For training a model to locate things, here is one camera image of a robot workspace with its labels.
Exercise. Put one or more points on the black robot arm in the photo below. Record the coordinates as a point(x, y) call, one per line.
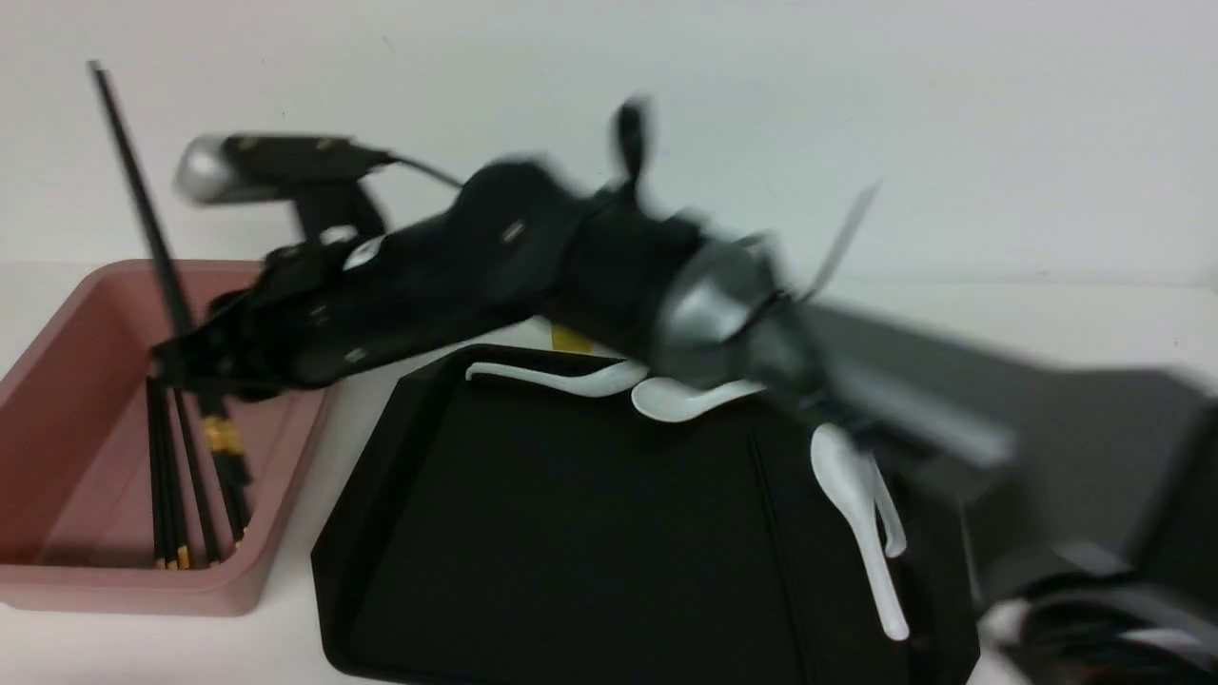
point(1090, 492)

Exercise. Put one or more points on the black plastic tray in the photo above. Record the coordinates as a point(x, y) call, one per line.
point(494, 532)

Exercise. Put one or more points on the pink plastic bin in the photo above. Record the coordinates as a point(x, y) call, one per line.
point(76, 520)

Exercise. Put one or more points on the white spoon lower right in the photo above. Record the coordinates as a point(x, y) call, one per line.
point(844, 474)

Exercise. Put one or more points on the white spoon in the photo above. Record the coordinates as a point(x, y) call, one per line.
point(844, 474)
point(608, 381)
point(896, 540)
point(667, 401)

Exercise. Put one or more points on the yellow cube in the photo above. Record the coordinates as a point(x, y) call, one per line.
point(569, 341)

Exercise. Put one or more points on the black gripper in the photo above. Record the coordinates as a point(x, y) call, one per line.
point(312, 318)

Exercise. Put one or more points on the white spoon far left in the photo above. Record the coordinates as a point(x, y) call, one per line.
point(608, 381)

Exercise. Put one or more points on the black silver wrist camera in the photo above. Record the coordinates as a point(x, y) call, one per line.
point(320, 176)

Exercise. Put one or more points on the white spoon upper right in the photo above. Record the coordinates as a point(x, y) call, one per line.
point(896, 540)

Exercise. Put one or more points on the white spoon centre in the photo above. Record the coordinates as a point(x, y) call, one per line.
point(667, 401)

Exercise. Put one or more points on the black chopstick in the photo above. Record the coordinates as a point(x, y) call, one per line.
point(178, 514)
point(778, 551)
point(233, 504)
point(194, 475)
point(159, 506)
point(143, 190)

